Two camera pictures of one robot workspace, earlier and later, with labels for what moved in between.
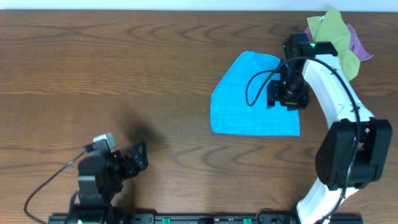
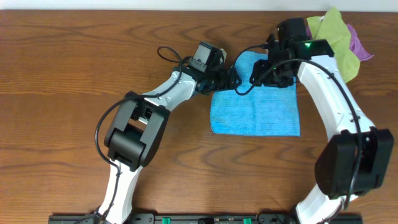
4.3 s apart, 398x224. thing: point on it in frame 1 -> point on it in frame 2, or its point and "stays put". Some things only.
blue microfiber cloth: (239, 101) stays put
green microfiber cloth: (331, 27) stays put
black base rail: (198, 218) stays put
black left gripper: (125, 163) -> (222, 80)
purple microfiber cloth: (354, 44) stays put
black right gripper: (273, 95) -> (259, 70)
